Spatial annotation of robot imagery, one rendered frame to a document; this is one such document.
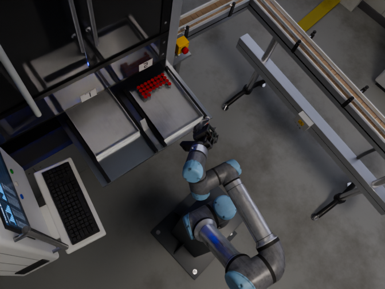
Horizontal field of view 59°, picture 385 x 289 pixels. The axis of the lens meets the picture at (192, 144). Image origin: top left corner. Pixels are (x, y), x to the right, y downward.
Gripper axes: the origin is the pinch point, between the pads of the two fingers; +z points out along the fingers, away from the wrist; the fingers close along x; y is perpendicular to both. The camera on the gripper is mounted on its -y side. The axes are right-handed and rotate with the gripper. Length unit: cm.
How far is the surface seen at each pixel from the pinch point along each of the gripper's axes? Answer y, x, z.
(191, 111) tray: -20.2, -3.3, 32.5
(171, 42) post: -8, 31, 43
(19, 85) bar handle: -29, 62, -32
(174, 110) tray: -26.4, 3.1, 29.9
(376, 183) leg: 37, -120, 57
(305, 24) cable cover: 27, -58, 233
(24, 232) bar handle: -28, 29, -74
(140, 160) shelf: -43.1, -0.3, 0.0
